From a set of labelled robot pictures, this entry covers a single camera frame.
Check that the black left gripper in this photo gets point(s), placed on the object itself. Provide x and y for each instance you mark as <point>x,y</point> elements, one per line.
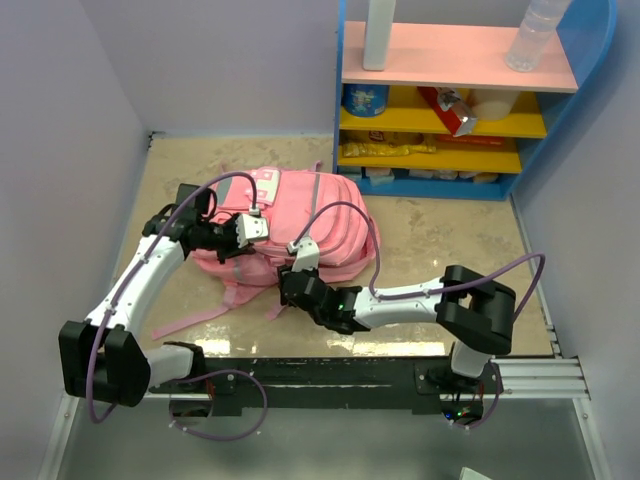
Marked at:
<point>233,251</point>

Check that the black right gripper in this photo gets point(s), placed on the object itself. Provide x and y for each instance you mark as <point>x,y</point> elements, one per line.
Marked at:
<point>283,272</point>

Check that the pink student backpack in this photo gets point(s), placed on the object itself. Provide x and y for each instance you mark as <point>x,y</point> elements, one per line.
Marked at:
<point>322,206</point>

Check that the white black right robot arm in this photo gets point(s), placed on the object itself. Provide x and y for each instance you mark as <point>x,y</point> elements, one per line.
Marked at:
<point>477,311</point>

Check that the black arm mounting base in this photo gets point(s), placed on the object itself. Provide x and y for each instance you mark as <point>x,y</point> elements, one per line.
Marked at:
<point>421,385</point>

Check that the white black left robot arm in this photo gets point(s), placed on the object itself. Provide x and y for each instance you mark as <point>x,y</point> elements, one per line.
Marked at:
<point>100,355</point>

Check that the yellow chips bag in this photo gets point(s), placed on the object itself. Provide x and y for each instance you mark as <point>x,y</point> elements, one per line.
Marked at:
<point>356,144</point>

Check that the blue round tin can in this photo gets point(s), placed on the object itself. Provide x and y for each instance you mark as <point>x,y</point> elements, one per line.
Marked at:
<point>365,100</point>

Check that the red flat package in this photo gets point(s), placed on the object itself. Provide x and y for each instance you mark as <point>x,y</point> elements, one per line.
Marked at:
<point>471,143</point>

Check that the blue wooden shelf unit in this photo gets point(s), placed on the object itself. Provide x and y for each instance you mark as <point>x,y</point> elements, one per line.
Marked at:
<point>466,57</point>

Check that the red snack box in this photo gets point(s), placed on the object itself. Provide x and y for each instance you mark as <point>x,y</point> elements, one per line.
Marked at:
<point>450,108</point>

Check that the white plastic cup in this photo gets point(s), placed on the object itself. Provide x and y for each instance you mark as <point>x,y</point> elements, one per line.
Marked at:
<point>491,104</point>

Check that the white tall bottle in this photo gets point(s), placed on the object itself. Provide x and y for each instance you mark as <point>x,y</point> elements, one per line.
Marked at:
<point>378,29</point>

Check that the clear plastic water bottle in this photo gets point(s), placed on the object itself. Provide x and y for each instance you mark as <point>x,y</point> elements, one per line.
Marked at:
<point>539,23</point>

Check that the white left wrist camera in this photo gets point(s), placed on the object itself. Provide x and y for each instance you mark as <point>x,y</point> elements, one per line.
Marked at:
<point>251,229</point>

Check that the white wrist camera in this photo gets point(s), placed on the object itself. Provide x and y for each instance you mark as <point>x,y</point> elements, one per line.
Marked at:
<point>306,254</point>
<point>251,229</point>

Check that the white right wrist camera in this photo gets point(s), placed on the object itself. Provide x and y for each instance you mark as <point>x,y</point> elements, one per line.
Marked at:
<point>306,254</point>

